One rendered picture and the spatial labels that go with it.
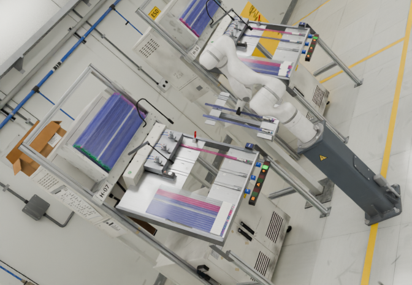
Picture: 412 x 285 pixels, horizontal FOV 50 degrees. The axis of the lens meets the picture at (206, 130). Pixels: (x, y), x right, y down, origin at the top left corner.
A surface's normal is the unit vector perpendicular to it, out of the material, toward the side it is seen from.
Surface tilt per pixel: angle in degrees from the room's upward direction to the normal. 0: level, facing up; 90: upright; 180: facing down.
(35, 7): 90
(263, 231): 90
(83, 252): 90
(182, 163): 46
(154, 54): 90
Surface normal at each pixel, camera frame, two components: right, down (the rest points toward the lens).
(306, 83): 0.59, -0.33
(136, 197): -0.09, -0.67
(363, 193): -0.29, 0.66
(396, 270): -0.72, -0.63
